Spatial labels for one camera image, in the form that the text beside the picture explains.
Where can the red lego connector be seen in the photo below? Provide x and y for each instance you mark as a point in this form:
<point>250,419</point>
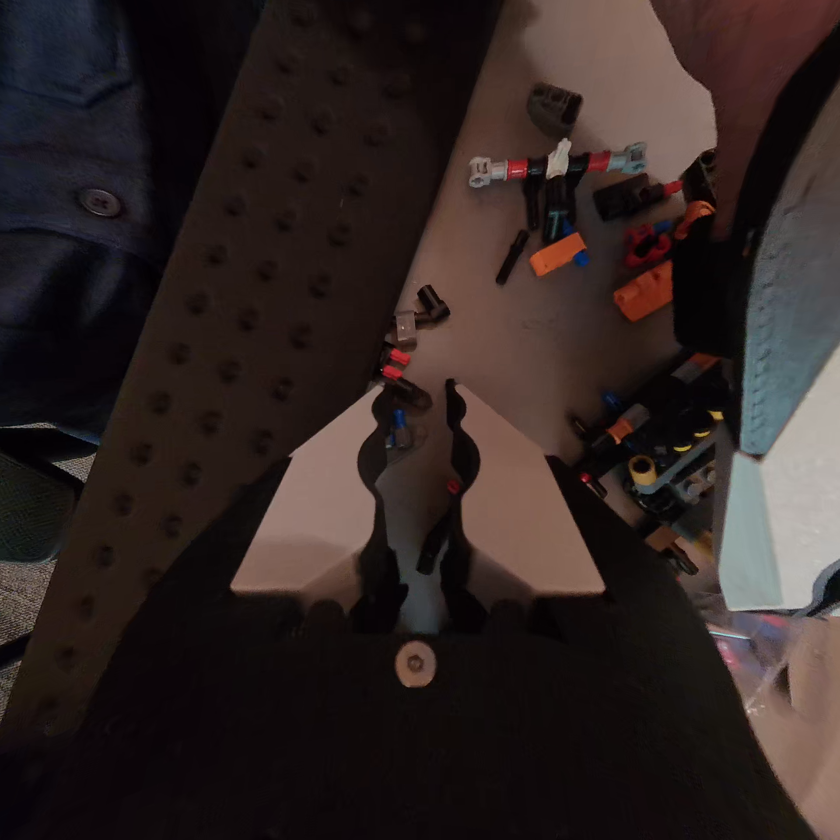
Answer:
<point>640,253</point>

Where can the black lego chassis assembly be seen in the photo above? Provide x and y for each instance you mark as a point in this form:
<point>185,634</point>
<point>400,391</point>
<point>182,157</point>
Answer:
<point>656,459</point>

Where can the black lego frame blue pin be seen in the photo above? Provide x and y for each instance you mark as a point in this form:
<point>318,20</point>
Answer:
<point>699,174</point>

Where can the crumpled bag of lego pins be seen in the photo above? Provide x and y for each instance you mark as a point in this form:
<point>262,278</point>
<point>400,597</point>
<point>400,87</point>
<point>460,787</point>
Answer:
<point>754,656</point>

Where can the red black axle lego assembly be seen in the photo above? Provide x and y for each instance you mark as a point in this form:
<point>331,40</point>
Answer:
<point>518,169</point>

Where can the orange lego brick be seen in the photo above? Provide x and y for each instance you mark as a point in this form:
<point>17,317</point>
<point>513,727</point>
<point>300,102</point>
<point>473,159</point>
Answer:
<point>643,292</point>

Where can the black elbow lego connector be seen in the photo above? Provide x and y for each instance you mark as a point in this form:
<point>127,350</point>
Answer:
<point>430,303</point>

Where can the person's left hand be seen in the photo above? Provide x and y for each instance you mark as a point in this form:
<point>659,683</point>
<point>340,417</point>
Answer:
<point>741,59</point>

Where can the orange lego beam blue pins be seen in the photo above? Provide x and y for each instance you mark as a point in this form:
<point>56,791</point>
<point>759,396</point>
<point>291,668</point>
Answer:
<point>554,257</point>

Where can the small grey lego piece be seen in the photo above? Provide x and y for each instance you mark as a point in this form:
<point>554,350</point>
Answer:
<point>405,326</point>

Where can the black lego brick red pin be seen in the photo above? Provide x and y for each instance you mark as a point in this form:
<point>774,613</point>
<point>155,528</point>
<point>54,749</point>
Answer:
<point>620,197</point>

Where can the dark office chair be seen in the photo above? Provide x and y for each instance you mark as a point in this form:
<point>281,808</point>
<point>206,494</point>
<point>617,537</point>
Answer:
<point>33,499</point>

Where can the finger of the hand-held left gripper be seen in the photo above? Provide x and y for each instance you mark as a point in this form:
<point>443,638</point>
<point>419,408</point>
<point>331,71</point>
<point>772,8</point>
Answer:
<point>800,499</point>

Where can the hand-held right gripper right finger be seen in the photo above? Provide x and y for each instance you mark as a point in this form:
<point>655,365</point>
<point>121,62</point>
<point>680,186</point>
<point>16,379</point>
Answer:
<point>525,525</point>

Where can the dark grey curved lego piece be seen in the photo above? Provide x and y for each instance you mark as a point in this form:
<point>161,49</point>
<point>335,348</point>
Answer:
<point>554,108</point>

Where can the black lego piece red pins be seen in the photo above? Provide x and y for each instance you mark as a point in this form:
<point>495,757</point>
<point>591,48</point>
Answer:
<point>410,392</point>

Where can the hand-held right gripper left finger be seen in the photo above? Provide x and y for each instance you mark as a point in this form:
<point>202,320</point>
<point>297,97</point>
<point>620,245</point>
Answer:
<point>308,525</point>

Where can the orange lego piece light blue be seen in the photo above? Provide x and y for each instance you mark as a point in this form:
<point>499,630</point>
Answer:
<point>695,220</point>

